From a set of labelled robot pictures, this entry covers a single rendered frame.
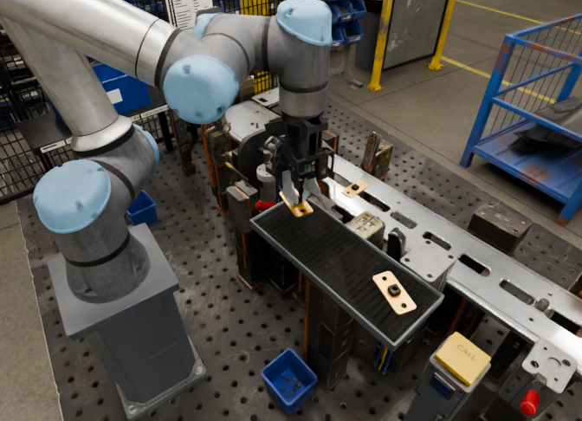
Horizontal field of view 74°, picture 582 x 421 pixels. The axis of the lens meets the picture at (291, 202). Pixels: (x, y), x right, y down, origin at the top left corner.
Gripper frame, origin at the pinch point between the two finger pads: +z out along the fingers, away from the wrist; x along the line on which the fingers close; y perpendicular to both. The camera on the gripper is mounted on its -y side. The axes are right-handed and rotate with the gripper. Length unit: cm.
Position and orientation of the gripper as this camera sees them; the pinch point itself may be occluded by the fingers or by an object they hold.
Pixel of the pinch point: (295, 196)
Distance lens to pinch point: 76.6
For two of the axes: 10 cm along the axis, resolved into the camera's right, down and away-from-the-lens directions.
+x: 9.0, -2.9, 3.3
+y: 4.4, 5.9, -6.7
